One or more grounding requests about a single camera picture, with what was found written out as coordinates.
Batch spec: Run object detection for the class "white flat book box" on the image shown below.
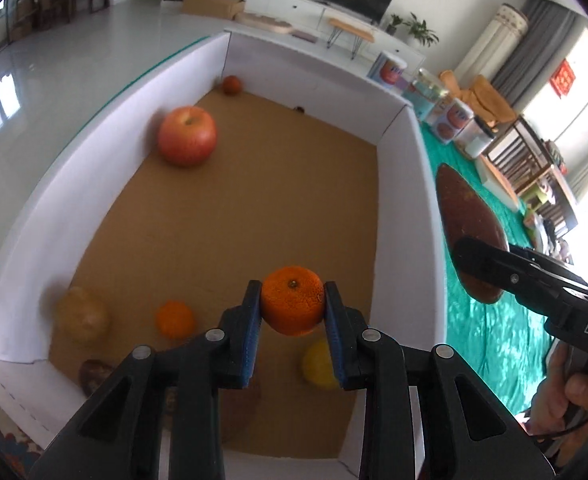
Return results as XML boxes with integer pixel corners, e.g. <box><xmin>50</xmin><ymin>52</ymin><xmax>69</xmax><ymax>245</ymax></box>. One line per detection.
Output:
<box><xmin>474</xmin><ymin>156</ymin><xmax>521</xmax><ymax>212</ymax></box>

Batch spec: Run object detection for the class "clear glass jar blue label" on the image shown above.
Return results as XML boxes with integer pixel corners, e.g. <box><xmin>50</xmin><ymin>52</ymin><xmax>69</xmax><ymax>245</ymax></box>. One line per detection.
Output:
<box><xmin>402</xmin><ymin>68</ymin><xmax>449</xmax><ymax>122</ymax></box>

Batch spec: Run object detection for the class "green tablecloth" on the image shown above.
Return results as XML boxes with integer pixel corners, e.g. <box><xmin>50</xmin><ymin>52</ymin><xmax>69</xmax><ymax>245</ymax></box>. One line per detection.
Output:
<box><xmin>421</xmin><ymin>126</ymin><xmax>551</xmax><ymax>415</ymax></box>

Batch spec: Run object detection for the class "large brown sweet potato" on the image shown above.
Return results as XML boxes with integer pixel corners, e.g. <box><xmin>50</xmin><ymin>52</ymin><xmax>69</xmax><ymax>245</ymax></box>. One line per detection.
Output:
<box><xmin>435</xmin><ymin>164</ymin><xmax>509</xmax><ymax>304</ymax></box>

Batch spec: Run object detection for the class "clear jar black lid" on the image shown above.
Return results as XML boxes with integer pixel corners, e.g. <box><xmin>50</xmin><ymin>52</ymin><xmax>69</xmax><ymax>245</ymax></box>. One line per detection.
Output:
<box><xmin>454</xmin><ymin>116</ymin><xmax>496</xmax><ymax>159</ymax></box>

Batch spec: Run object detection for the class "red label can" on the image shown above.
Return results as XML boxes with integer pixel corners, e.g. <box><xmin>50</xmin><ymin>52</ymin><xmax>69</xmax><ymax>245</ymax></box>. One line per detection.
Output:
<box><xmin>431</xmin><ymin>99</ymin><xmax>474</xmax><ymax>144</ymax></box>
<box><xmin>367</xmin><ymin>51</ymin><xmax>409</xmax><ymax>90</ymax></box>

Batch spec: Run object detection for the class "orange tangerine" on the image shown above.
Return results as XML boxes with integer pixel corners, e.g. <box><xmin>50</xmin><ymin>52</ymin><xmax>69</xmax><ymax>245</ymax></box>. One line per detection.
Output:
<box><xmin>155</xmin><ymin>300</ymin><xmax>196</xmax><ymax>341</ymax></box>
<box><xmin>260</xmin><ymin>266</ymin><xmax>325</xmax><ymax>337</ymax></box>

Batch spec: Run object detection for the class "yellow lemon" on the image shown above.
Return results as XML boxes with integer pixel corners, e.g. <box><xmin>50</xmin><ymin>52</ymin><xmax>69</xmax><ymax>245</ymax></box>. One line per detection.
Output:
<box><xmin>300</xmin><ymin>339</ymin><xmax>339</xmax><ymax>391</ymax></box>

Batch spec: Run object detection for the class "wooden chair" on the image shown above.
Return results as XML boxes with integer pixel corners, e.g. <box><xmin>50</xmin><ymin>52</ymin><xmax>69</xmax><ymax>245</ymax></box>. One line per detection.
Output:
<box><xmin>484</xmin><ymin>116</ymin><xmax>578</xmax><ymax>237</ymax></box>

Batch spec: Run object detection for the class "person's right hand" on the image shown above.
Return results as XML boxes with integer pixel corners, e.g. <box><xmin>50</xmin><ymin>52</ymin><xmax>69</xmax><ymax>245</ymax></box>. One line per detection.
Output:
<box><xmin>523</xmin><ymin>341</ymin><xmax>588</xmax><ymax>474</ymax></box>

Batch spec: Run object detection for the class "small wooden side table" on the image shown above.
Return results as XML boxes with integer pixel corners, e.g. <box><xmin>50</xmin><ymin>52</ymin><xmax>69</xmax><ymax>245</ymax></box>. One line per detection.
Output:
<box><xmin>326</xmin><ymin>18</ymin><xmax>375</xmax><ymax>60</ymax></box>

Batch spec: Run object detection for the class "potted green plant right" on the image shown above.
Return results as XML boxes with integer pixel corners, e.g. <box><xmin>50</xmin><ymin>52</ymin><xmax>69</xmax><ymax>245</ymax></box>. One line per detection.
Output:
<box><xmin>402</xmin><ymin>13</ymin><xmax>440</xmax><ymax>48</ymax></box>

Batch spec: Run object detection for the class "green-brown pear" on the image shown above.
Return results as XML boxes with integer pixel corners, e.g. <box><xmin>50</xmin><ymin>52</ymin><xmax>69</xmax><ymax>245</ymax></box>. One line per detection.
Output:
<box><xmin>54</xmin><ymin>286</ymin><xmax>111</xmax><ymax>344</ymax></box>

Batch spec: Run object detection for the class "cardboard box on floor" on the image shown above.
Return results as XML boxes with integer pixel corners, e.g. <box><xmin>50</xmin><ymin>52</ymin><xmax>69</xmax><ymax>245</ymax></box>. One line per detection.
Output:
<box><xmin>181</xmin><ymin>0</ymin><xmax>245</xmax><ymax>21</ymax></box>

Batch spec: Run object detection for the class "red apple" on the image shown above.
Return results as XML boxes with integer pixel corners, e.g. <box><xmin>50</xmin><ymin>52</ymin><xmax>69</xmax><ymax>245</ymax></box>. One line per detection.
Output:
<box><xmin>156</xmin><ymin>106</ymin><xmax>218</xmax><ymax>167</ymax></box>

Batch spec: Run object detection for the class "orange cushion lounge chair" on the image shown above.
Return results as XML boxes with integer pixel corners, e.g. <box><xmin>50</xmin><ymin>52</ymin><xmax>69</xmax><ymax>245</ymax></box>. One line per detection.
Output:
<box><xmin>438</xmin><ymin>70</ymin><xmax>516</xmax><ymax>128</ymax></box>

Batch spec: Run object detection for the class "dark brown wrinkled fruit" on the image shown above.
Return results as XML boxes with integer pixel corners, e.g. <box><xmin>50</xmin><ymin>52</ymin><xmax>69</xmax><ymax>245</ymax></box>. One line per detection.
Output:
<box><xmin>78</xmin><ymin>359</ymin><xmax>115</xmax><ymax>398</ymax></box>

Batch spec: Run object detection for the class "white cardboard box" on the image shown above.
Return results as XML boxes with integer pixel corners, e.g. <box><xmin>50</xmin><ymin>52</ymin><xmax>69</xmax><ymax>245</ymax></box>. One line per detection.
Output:
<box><xmin>0</xmin><ymin>30</ymin><xmax>449</xmax><ymax>480</ymax></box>

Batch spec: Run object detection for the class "left red label can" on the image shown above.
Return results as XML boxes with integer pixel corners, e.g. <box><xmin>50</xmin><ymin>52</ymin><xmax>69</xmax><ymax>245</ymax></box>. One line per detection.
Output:
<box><xmin>367</xmin><ymin>51</ymin><xmax>409</xmax><ymax>90</ymax></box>

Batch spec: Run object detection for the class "small red fruit in corner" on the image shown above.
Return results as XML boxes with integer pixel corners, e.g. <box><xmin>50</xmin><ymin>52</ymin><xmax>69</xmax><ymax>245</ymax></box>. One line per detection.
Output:
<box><xmin>221</xmin><ymin>75</ymin><xmax>243</xmax><ymax>96</ymax></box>

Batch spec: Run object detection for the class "right red label can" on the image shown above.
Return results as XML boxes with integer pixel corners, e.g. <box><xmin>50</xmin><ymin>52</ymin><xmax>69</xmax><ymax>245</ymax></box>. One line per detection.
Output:
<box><xmin>431</xmin><ymin>99</ymin><xmax>474</xmax><ymax>144</ymax></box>

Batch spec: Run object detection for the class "red wall decoration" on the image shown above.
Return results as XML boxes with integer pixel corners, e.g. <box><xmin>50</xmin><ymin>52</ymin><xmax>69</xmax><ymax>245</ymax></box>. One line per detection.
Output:
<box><xmin>549</xmin><ymin>58</ymin><xmax>576</xmax><ymax>98</ymax></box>

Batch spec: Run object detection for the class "white tv cabinet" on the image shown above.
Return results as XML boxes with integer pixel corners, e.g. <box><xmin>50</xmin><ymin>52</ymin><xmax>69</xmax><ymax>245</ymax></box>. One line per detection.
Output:
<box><xmin>244</xmin><ymin>0</ymin><xmax>425</xmax><ymax>72</ymax></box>

